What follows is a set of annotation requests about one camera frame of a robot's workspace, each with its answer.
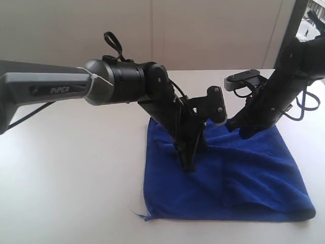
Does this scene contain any blue towel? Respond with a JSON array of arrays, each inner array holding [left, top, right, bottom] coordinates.
[[143, 119, 316, 222]]

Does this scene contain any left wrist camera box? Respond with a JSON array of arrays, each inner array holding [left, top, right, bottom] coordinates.
[[189, 86, 227, 126]]

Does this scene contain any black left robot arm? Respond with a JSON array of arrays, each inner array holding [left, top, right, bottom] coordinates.
[[1, 56, 205, 172]]

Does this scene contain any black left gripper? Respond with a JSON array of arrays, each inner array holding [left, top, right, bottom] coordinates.
[[149, 99, 207, 172]]

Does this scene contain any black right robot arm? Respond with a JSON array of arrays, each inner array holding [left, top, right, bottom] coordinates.
[[224, 37, 324, 139]]

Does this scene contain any dark window frame post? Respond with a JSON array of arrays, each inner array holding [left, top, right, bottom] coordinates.
[[274, 0, 308, 69]]

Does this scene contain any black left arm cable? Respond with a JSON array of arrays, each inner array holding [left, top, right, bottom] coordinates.
[[103, 31, 127, 63]]

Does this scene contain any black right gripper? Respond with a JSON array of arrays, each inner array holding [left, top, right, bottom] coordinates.
[[225, 96, 287, 139]]

